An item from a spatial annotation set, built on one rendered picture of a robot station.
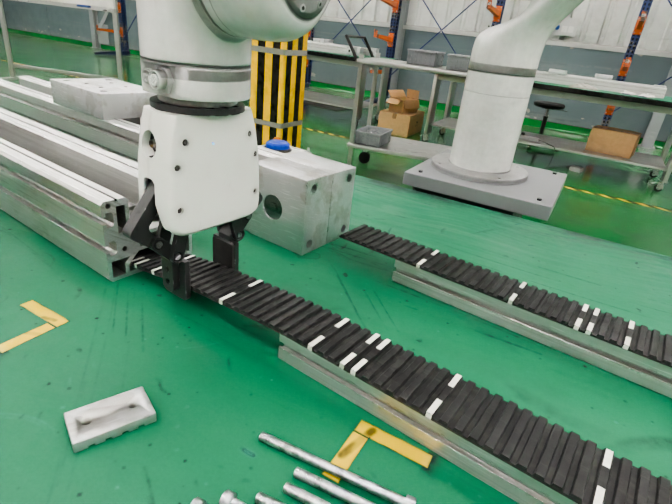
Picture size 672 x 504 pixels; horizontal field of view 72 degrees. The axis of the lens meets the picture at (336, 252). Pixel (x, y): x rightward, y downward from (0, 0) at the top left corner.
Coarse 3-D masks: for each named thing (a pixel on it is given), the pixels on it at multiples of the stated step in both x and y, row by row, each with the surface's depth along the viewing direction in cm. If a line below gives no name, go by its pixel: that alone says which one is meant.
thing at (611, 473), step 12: (600, 456) 28; (612, 456) 28; (600, 468) 27; (612, 468) 28; (624, 468) 27; (600, 480) 26; (612, 480) 27; (624, 480) 27; (588, 492) 26; (600, 492) 26; (612, 492) 26; (624, 492) 26
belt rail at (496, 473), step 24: (288, 360) 38; (312, 360) 37; (336, 384) 35; (360, 384) 34; (384, 408) 33; (408, 408) 31; (408, 432) 32; (432, 432) 32; (456, 456) 30; (480, 456) 29; (504, 480) 28; (528, 480) 27
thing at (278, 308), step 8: (288, 296) 41; (272, 304) 40; (280, 304) 40; (288, 304) 40; (296, 304) 40; (256, 312) 38; (264, 312) 38; (272, 312) 38; (280, 312) 39; (256, 320) 38; (264, 320) 37; (272, 320) 38
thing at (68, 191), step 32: (0, 128) 69; (32, 128) 63; (0, 160) 54; (32, 160) 51; (64, 160) 60; (96, 160) 55; (128, 160) 55; (0, 192) 57; (32, 192) 51; (64, 192) 46; (96, 192) 45; (128, 192) 53; (32, 224) 54; (64, 224) 50; (96, 224) 44; (96, 256) 46; (128, 256) 47
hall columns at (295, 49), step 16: (256, 48) 352; (272, 48) 345; (288, 48) 344; (304, 48) 362; (256, 64) 357; (272, 64) 350; (288, 64) 350; (304, 64) 368; (256, 80) 361; (272, 80) 354; (288, 80) 356; (304, 80) 375; (256, 96) 366; (272, 96) 359; (288, 96) 362; (256, 112) 372; (272, 112) 364; (288, 112) 368; (256, 128) 377; (272, 128) 369; (288, 128) 375
